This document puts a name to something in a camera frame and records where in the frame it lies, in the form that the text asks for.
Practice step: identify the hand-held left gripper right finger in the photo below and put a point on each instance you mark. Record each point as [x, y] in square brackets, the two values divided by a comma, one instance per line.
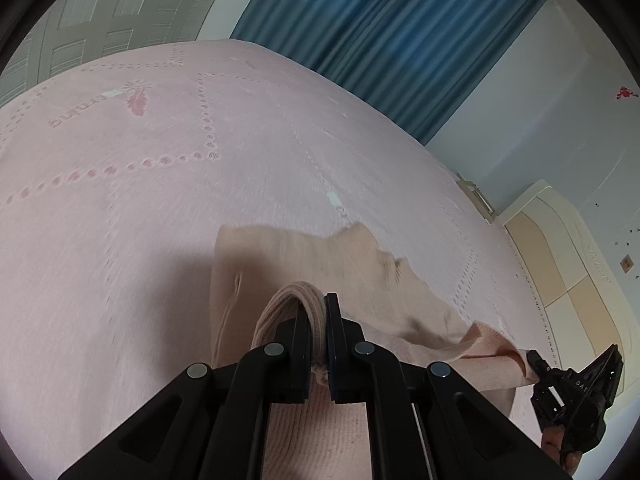
[332, 355]

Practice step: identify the small red wall sticker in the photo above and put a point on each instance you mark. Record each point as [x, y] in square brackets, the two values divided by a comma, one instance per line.
[625, 93]

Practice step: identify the beige knit sweater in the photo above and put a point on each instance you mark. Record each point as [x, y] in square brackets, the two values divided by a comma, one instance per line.
[350, 270]

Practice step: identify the white wardrobe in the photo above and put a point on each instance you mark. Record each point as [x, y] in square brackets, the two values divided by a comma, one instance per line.
[110, 15]

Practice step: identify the cream bed headboard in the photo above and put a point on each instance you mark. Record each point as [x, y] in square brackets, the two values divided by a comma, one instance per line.
[575, 270]

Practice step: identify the blue curtain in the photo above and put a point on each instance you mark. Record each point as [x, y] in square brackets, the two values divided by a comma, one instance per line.
[400, 35]

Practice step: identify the pink bed sheet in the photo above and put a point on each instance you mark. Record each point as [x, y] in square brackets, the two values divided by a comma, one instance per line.
[125, 235]

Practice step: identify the person's right hand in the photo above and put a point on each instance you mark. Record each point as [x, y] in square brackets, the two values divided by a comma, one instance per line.
[552, 442]

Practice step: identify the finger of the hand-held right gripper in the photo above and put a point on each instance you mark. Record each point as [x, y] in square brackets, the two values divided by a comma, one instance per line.
[542, 366]

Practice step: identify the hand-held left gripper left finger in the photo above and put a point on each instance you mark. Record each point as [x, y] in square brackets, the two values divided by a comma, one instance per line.
[300, 360]

